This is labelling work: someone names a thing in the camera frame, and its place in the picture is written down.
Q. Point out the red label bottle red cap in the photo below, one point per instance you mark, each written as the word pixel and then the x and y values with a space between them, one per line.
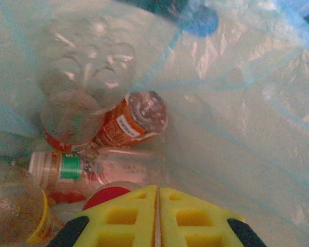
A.
pixel 105 193

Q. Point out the green label bottle white cap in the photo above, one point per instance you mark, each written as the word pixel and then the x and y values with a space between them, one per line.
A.
pixel 70 167

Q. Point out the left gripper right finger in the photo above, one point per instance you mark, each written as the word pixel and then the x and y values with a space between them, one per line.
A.
pixel 170 231

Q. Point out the orange label bottle yellow cap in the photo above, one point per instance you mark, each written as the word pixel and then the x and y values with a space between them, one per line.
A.
pixel 123 123

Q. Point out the clear bottle red label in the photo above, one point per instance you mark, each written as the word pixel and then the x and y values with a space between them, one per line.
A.
pixel 85 67

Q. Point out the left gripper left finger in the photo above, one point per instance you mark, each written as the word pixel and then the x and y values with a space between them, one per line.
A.
pixel 134 231

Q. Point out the blue plastic bin liner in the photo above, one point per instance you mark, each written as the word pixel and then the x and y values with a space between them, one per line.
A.
pixel 234 128

